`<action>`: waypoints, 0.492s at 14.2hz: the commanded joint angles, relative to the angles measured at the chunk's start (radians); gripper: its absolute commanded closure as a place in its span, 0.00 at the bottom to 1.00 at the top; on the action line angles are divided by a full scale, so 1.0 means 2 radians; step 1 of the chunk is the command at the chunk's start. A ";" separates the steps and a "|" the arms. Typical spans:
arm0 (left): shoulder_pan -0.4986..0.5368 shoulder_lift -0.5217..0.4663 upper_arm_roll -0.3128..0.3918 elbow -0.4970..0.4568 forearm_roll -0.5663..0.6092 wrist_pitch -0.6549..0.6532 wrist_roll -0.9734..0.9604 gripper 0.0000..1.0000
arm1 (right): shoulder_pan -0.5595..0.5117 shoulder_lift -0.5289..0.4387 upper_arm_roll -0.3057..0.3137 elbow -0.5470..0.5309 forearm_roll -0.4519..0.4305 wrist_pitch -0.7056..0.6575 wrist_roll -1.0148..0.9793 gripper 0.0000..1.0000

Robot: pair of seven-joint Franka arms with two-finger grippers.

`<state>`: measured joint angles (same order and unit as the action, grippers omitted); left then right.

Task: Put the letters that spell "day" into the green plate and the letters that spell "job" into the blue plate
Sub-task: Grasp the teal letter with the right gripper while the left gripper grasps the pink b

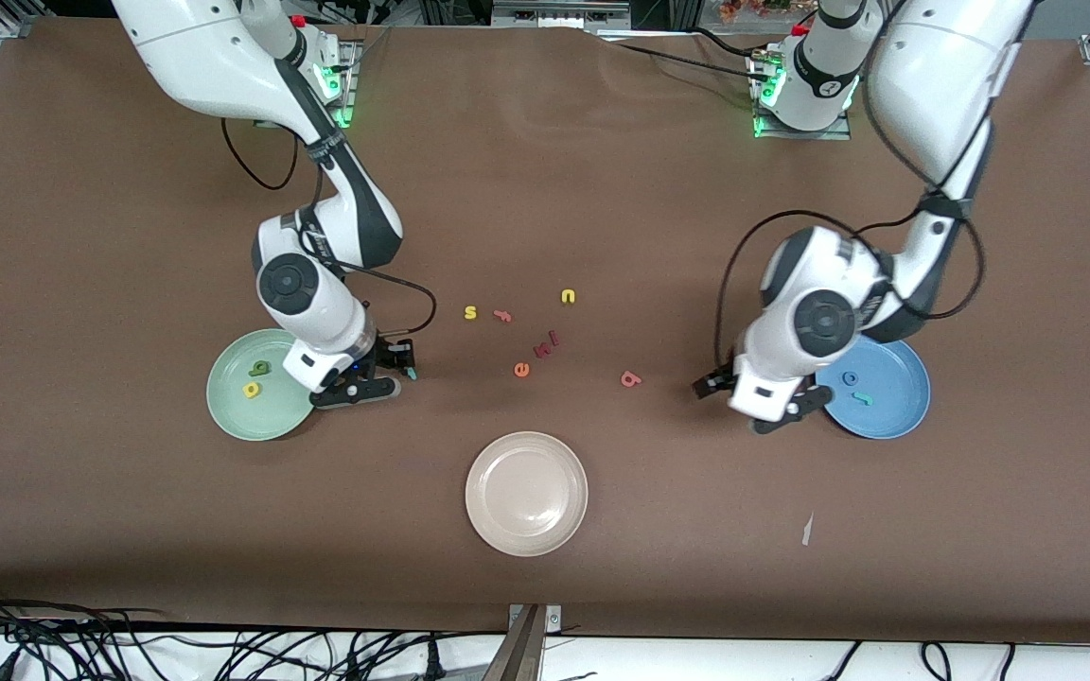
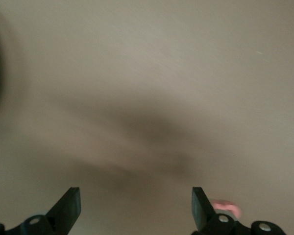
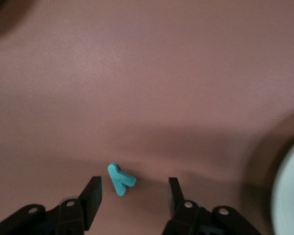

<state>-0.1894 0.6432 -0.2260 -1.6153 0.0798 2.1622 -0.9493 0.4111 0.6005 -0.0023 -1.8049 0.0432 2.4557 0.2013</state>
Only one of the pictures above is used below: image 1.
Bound aluminium frame post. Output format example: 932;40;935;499
481;603;563;681

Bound black cable on table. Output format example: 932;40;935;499
592;28;773;81

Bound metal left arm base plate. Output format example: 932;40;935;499
751;47;853;141

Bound orange dried flowers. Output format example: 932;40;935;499
720;0;816;25

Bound light green plate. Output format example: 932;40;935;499
206;328;324;442

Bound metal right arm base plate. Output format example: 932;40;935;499
323;38;361;130

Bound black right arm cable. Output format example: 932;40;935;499
220;118;439;341

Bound beige plate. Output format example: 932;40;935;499
465;431;589;557

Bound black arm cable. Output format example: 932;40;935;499
713;0;1000;379
220;118;439;341

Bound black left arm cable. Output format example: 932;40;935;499
713;0;1000;379

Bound blue plate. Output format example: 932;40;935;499
815;338;932;441

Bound black floor cable tangle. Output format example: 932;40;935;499
0;582;508;681

